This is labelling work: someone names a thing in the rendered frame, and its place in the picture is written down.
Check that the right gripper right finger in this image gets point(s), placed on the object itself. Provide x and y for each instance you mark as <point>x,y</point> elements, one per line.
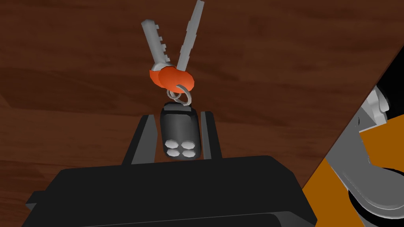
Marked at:
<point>210,138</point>

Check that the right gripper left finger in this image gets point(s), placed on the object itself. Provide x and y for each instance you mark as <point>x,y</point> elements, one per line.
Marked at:
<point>145,142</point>

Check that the black key fob with keys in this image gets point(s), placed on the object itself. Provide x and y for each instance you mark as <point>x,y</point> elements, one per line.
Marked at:
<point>180,129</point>

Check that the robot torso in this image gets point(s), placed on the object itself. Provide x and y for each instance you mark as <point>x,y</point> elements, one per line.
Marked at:
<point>349,140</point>

